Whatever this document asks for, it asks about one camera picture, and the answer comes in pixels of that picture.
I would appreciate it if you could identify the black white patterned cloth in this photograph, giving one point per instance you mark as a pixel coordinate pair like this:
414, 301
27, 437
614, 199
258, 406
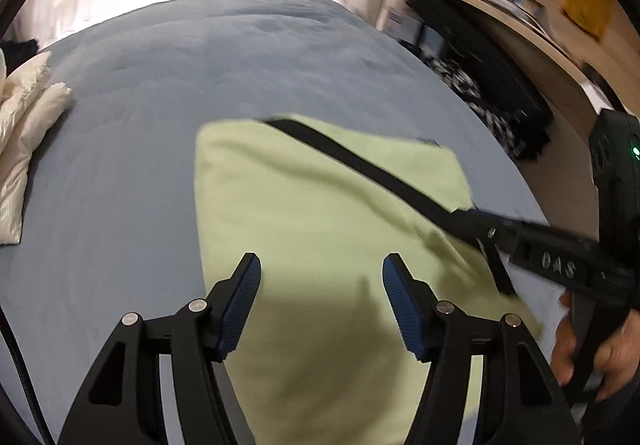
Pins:
465, 85

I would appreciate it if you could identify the person's right hand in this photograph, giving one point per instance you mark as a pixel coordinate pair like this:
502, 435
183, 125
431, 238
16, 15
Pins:
615, 355

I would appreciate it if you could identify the bed with grey-blue sheet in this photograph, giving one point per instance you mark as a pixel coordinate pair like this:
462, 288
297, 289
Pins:
150, 100

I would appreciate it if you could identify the white puffer jacket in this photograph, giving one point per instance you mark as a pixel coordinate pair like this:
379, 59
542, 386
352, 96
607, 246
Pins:
20, 135

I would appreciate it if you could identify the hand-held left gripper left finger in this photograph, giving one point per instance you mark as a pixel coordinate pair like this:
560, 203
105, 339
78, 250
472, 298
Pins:
240, 305

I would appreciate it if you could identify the white cardboard box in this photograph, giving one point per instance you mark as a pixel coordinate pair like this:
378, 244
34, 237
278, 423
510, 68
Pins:
402, 25

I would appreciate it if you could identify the black patterned clothes pile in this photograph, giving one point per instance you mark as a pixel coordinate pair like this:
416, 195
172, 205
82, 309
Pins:
480, 55

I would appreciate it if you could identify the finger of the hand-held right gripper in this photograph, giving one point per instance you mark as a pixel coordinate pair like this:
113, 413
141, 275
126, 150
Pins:
480, 225

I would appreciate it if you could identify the yellow packet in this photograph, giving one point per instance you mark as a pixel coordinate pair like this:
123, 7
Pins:
587, 7

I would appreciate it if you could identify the green and black hooded jacket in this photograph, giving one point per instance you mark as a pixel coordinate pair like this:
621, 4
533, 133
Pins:
300, 205

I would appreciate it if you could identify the black furry cloth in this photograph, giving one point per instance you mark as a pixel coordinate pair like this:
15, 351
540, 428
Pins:
20, 52

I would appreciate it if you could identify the row of books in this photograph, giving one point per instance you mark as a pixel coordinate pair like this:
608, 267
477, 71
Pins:
530, 7

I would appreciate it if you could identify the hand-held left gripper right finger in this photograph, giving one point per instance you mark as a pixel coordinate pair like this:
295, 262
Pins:
405, 310

